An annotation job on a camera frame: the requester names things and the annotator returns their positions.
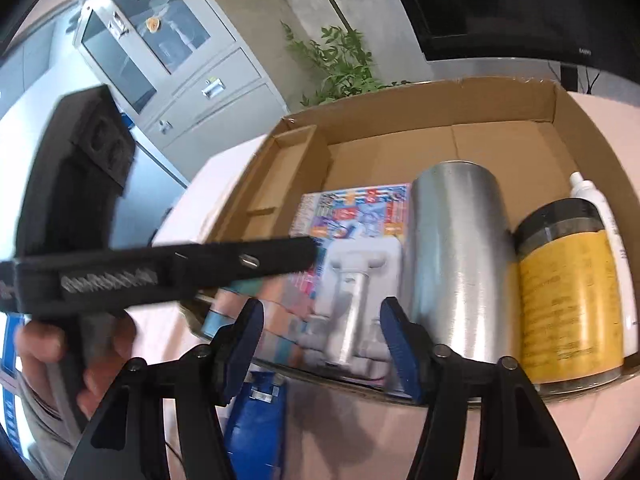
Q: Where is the person's left hand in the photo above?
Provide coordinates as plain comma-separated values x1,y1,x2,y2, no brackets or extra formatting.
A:
19,311,138,422

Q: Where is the pastel puzzle cube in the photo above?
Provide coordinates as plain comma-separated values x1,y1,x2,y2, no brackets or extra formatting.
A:
202,277,321,368

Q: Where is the silver metal can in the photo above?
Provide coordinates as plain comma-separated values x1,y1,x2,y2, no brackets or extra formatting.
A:
387,160,521,403

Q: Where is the yellow label jar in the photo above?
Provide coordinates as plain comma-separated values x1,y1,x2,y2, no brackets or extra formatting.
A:
512,199,626,398

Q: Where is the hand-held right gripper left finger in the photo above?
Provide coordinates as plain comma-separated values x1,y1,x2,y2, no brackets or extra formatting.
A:
62,297,266,480

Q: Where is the white plastic bottle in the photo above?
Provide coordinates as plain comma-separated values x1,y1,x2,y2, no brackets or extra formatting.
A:
569,171,640,356

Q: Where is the grey metal cabinet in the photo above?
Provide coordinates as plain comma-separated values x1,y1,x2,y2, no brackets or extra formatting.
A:
72,0,291,176

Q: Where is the black television screen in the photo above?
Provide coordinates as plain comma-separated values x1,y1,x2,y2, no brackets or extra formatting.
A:
377,0,640,68

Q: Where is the person's left forearm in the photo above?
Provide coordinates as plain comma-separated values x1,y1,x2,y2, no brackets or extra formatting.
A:
14,384,87,477

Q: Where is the blue box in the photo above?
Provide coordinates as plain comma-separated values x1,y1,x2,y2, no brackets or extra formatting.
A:
223,367,291,480

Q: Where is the colourful printed game box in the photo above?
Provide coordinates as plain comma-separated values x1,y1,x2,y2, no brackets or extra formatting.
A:
290,183,412,281

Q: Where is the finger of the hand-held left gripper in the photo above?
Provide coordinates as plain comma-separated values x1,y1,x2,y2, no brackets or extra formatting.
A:
171,236,322,293

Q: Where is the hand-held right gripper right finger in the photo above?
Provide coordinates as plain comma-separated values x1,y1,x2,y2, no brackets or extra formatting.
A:
378,296,557,480

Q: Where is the brown cardboard box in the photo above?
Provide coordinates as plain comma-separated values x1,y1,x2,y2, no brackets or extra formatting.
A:
180,77,640,406

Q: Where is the green leafy plant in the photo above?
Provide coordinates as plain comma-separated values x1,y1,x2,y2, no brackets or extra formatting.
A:
197,0,413,108

